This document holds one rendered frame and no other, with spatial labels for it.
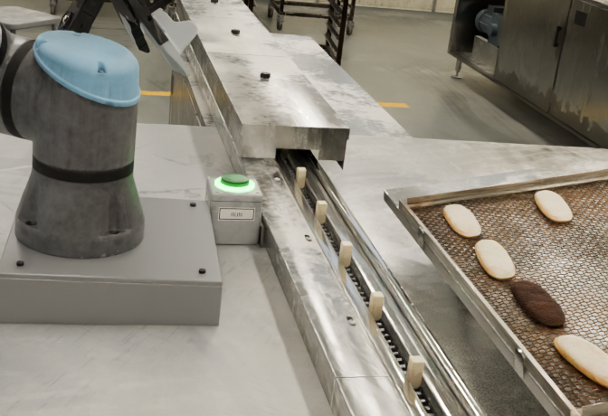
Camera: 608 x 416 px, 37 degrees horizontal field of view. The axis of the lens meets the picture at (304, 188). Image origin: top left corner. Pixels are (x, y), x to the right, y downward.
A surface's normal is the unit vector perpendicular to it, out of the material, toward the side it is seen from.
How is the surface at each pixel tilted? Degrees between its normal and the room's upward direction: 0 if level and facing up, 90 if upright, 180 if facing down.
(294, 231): 0
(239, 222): 90
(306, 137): 90
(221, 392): 0
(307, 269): 0
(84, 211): 73
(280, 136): 90
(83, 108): 90
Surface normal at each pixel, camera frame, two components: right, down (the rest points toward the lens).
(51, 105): -0.33, 0.26
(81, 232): 0.23, 0.07
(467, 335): 0.11, -0.93
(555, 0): -0.97, -0.03
